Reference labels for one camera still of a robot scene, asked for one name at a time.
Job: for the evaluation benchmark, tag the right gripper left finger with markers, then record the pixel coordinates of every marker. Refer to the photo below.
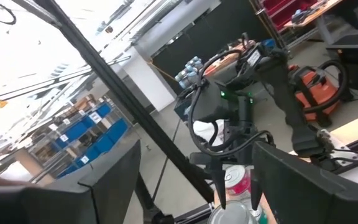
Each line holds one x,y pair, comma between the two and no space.
104,199

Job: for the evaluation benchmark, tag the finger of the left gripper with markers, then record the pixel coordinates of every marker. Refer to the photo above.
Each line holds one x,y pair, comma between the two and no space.
254,193
221,186

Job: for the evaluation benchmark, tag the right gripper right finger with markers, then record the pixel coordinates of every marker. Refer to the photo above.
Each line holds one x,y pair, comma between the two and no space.
315,202

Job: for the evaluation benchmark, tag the tall red label can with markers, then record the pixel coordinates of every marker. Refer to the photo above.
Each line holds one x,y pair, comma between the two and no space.
238,183

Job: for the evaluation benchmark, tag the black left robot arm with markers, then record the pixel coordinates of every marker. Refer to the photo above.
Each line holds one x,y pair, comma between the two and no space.
281,93

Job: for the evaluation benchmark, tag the rack with blue bins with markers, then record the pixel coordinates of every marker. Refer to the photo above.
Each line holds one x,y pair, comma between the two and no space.
76,130

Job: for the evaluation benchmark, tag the pack of water bottles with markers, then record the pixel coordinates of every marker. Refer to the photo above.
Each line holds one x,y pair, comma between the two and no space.
190,70

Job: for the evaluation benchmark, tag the orange shop vacuum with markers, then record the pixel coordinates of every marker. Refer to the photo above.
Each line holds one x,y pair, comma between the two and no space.
317,90

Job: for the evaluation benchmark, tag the black computer case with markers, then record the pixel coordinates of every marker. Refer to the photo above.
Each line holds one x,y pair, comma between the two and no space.
356,43

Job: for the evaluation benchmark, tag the wooden workbench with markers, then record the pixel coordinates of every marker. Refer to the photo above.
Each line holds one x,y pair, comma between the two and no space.
322,9

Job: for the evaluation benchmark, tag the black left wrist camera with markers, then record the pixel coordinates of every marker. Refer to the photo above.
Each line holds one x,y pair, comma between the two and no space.
211,102

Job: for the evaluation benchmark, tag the silver metal bracket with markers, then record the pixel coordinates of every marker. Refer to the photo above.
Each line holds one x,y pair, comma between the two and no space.
343,154

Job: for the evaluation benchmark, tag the black frame post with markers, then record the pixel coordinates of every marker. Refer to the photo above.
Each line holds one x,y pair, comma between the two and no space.
120,90

